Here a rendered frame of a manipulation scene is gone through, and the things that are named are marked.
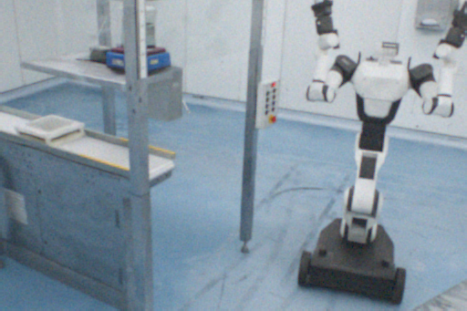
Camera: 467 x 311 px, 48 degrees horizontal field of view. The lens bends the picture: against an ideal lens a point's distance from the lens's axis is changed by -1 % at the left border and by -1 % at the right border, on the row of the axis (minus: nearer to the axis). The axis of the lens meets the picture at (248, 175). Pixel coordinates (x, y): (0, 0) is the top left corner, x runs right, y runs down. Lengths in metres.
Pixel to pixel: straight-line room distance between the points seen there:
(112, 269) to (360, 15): 3.82
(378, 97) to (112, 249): 1.55
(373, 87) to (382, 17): 2.83
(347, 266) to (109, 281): 1.27
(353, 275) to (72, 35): 5.26
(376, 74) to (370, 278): 1.09
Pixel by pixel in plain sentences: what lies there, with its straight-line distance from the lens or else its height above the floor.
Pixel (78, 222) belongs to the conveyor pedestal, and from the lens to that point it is 2.82.
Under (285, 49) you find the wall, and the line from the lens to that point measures 5.89.
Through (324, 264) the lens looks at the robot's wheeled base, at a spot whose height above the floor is 0.19.
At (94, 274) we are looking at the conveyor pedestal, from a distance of 2.92.
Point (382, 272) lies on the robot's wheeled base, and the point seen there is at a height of 0.20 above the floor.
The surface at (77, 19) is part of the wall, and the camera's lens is 7.18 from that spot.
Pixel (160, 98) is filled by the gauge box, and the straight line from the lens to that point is 2.40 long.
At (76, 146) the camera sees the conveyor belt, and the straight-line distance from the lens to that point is 2.76.
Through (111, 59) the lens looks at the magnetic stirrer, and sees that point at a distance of 2.35.
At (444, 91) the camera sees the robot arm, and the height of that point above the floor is 1.20.
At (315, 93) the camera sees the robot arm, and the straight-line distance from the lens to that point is 2.67.
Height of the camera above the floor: 1.80
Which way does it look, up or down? 24 degrees down
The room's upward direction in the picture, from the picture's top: 3 degrees clockwise
